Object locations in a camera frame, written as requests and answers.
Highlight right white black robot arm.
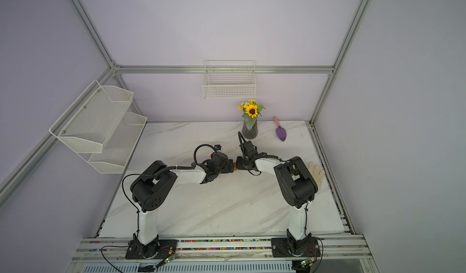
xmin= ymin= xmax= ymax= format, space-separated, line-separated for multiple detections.
xmin=237 ymin=132 xmax=318 ymax=241

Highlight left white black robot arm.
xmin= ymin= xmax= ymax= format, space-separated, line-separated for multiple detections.
xmin=125 ymin=144 xmax=235 ymax=246

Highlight purple pink garden trowel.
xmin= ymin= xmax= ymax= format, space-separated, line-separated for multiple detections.
xmin=273 ymin=116 xmax=287 ymax=142

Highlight sunflower bouquet in grey vase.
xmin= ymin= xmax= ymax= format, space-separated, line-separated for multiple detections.
xmin=238 ymin=99 xmax=265 ymax=139

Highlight white work glove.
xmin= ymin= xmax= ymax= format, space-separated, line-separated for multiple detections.
xmin=308 ymin=162 xmax=325 ymax=191

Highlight white mesh two-tier shelf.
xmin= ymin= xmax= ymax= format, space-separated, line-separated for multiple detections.
xmin=49 ymin=81 xmax=147 ymax=174

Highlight white wire wall basket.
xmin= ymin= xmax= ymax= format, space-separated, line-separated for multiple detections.
xmin=202 ymin=60 xmax=257 ymax=99

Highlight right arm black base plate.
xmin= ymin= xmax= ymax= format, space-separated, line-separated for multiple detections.
xmin=271 ymin=237 xmax=321 ymax=257

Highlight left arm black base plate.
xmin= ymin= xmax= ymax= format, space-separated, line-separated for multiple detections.
xmin=125 ymin=239 xmax=178 ymax=260

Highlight aluminium front rail frame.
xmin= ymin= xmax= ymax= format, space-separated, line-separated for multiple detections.
xmin=71 ymin=234 xmax=373 ymax=263

